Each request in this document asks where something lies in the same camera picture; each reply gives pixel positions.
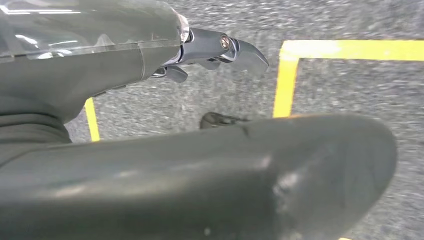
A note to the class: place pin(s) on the black robot left foot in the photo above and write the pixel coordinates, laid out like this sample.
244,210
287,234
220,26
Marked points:
215,121

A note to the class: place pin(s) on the yellow floor tape square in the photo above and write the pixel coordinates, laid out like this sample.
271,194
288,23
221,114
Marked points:
92,122
348,49

